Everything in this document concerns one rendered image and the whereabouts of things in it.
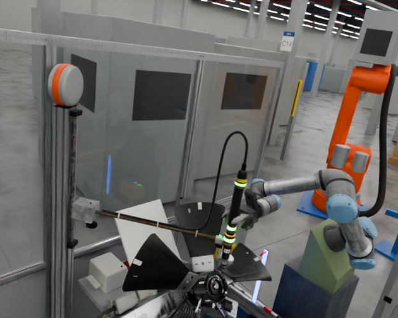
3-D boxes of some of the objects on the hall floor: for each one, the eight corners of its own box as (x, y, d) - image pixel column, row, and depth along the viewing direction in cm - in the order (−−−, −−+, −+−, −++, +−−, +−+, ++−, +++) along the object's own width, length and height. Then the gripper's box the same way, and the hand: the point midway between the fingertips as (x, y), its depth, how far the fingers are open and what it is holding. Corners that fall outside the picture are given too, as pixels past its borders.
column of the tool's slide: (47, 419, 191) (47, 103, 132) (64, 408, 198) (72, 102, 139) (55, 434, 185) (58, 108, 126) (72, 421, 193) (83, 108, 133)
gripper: (265, 225, 146) (234, 241, 131) (244, 214, 153) (213, 227, 138) (270, 207, 143) (239, 221, 128) (247, 197, 151) (216, 209, 135)
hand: (229, 217), depth 133 cm, fingers closed on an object, 4 cm apart
